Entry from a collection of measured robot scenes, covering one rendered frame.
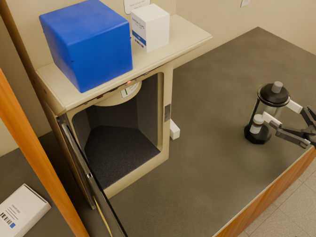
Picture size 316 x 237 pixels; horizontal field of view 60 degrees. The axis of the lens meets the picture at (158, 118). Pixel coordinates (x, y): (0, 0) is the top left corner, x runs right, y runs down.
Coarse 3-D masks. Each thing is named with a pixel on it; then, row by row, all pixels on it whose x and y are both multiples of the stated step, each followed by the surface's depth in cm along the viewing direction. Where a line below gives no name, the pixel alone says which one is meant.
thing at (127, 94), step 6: (138, 84) 71; (126, 90) 68; (132, 90) 69; (138, 90) 71; (114, 96) 67; (120, 96) 68; (126, 96) 69; (132, 96) 70; (102, 102) 67; (108, 102) 67; (114, 102) 68; (120, 102) 68
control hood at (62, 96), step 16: (176, 16) 59; (176, 32) 55; (192, 32) 55; (160, 48) 51; (176, 48) 51; (192, 48) 52; (48, 64) 48; (144, 64) 48; (160, 64) 49; (48, 80) 45; (64, 80) 45; (112, 80) 45; (128, 80) 46; (48, 96) 48; (64, 96) 42; (80, 96) 42; (96, 96) 45; (64, 112) 47
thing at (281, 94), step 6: (270, 84) 94; (276, 84) 90; (282, 84) 90; (264, 90) 92; (270, 90) 92; (276, 90) 90; (282, 90) 92; (264, 96) 92; (270, 96) 90; (276, 96) 90; (282, 96) 90; (288, 96) 92; (276, 102) 90; (282, 102) 90
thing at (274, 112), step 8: (264, 104) 93; (272, 104) 90; (280, 104) 90; (256, 112) 98; (272, 112) 94; (280, 112) 95; (256, 120) 99; (264, 120) 97; (256, 128) 102; (264, 128) 100; (272, 128) 101; (256, 136) 104; (264, 136) 103
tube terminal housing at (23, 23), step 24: (0, 0) 41; (24, 0) 39; (48, 0) 42; (72, 0) 44; (120, 0) 49; (168, 0) 57; (24, 24) 41; (24, 48) 44; (48, 48) 46; (168, 72) 71; (168, 96) 78; (48, 120) 68; (168, 120) 86; (168, 144) 95; (72, 168) 77; (144, 168) 95
